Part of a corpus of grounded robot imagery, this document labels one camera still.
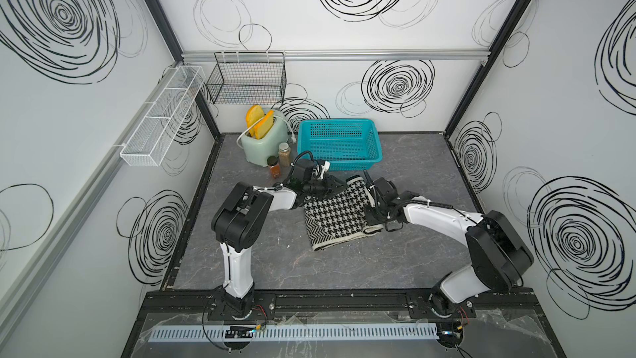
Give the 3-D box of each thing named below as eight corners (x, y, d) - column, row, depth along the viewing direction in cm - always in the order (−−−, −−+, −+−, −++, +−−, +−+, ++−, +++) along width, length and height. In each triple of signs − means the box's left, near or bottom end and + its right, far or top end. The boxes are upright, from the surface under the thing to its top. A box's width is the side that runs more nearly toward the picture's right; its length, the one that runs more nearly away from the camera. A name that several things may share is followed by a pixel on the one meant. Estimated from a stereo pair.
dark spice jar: (270, 179, 105) (267, 167, 98) (270, 169, 109) (266, 156, 102) (281, 178, 106) (278, 166, 99) (280, 167, 109) (277, 155, 103)
